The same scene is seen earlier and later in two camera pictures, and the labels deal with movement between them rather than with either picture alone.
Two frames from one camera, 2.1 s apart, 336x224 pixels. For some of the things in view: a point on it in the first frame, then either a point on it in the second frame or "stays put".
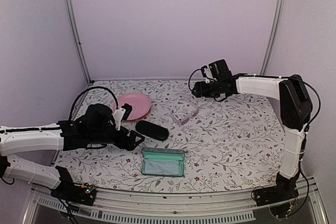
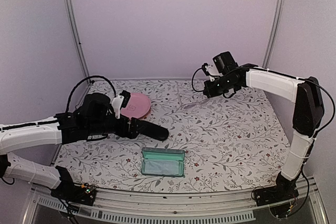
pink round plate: x=140 y=104 stays put
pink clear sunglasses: x=182 y=121 → x=197 y=103
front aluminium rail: x=145 y=207 stays put
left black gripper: x=129 y=145 → x=132 y=133
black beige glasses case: x=152 y=130 stays put
